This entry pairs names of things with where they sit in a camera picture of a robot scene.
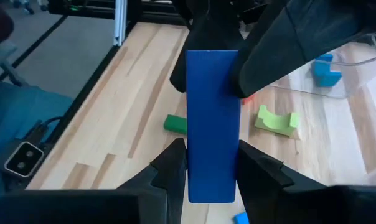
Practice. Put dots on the grey depth camera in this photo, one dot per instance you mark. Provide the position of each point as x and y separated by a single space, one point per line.
23 158

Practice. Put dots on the light green arch block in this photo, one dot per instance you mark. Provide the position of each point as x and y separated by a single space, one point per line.
275 124

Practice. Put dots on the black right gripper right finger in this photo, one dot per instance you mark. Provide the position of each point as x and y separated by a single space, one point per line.
269 199

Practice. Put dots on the clear plastic bin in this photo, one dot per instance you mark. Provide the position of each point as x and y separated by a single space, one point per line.
356 81

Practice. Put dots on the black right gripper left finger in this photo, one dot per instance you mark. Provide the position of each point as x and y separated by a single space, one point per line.
150 199

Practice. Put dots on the blue arch block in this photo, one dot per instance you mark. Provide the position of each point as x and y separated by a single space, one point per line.
325 77

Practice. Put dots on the blue long block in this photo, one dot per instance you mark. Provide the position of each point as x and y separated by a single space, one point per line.
213 124
241 219

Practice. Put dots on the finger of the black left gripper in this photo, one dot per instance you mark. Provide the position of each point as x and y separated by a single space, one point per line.
262 62
179 74

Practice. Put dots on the green long block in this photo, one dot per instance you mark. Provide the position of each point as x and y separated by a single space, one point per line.
175 124

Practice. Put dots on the silver aluminium extrusion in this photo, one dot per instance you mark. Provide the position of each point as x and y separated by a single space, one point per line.
119 21

